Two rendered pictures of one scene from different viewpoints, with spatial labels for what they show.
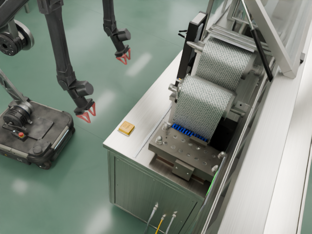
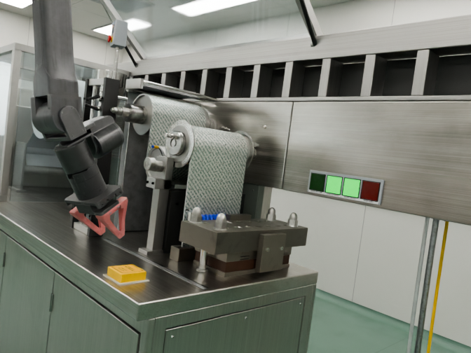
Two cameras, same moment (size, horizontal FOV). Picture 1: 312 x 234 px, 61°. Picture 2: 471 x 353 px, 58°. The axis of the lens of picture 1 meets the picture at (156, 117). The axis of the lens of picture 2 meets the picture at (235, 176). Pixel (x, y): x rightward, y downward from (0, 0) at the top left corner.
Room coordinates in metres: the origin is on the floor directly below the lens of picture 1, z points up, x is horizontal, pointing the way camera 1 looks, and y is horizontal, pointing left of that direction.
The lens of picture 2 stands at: (0.30, 0.99, 1.24)
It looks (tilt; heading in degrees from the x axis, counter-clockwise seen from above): 3 degrees down; 295
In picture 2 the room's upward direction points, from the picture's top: 7 degrees clockwise
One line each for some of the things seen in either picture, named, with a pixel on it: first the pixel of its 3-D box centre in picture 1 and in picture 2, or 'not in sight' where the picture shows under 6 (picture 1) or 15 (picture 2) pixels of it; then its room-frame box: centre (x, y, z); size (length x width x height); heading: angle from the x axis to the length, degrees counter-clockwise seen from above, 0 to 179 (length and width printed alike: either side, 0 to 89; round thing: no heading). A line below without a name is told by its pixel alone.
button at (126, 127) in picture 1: (126, 127); (126, 273); (0.95, 0.16, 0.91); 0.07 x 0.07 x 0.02; 70
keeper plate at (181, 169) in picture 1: (182, 170); (271, 252); (0.70, -0.18, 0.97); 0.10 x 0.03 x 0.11; 70
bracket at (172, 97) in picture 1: (173, 105); (155, 204); (1.07, -0.09, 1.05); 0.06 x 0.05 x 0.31; 70
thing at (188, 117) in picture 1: (194, 120); (215, 191); (0.92, -0.20, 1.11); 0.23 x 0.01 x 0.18; 70
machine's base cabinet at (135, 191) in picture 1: (211, 95); (55, 298); (1.88, -0.49, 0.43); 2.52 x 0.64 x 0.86; 160
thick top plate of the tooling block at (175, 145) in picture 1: (188, 152); (247, 233); (0.80, -0.20, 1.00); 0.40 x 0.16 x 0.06; 70
